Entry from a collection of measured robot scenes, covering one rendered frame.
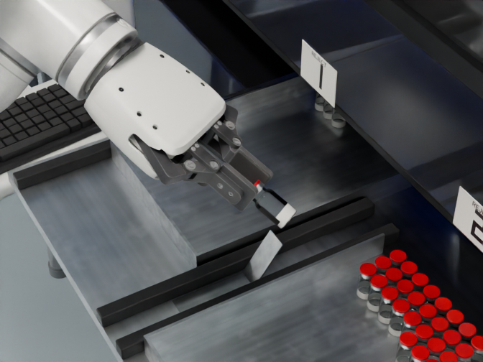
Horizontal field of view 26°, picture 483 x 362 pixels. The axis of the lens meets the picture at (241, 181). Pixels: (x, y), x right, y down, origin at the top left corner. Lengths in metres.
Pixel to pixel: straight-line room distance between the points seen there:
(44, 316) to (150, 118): 1.60
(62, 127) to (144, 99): 0.74
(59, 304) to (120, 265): 1.16
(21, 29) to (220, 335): 0.49
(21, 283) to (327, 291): 1.36
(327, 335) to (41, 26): 0.54
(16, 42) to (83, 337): 1.54
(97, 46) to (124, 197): 0.54
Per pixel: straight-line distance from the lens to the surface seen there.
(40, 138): 1.64
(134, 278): 1.34
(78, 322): 2.47
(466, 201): 1.23
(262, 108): 1.59
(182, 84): 0.96
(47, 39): 0.95
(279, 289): 1.30
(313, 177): 1.47
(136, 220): 1.41
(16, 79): 0.97
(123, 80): 0.93
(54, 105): 1.71
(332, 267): 1.33
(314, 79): 1.44
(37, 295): 2.54
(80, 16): 0.95
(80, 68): 0.94
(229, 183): 0.93
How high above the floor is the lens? 1.86
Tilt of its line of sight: 42 degrees down
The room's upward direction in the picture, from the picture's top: straight up
